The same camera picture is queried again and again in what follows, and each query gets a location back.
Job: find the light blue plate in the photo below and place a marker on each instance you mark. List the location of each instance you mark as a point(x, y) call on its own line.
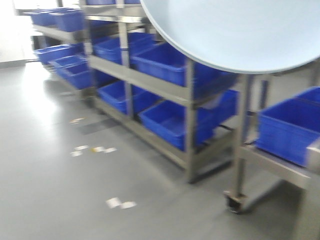
point(240, 36)

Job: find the blue bin lower front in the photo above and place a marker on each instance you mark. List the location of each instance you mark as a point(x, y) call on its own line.
point(167, 119)

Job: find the steel shelving rack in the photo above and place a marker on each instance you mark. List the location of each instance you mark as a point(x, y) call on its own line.
point(40, 32)
point(159, 94)

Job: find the blue bin lower rear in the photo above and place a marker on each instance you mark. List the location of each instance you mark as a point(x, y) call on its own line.
point(114, 95)

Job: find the blue bin middle front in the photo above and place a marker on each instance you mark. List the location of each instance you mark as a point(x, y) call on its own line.
point(163, 61)

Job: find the blue bin middle rear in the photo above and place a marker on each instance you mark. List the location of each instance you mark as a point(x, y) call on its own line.
point(110, 49)

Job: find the steel wheeled cart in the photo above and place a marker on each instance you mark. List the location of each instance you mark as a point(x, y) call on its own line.
point(308, 217)

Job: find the blue bin far lower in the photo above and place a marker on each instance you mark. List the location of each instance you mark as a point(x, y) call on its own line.
point(71, 64)

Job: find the black caster wheel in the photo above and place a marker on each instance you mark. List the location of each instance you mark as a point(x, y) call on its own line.
point(235, 204)

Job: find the far steel shelving rack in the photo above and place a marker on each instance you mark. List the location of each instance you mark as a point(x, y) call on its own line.
point(40, 32)

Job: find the blue bin on cart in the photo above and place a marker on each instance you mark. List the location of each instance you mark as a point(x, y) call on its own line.
point(287, 128)

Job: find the blue bin far top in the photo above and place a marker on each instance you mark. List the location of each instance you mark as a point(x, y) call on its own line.
point(63, 18)

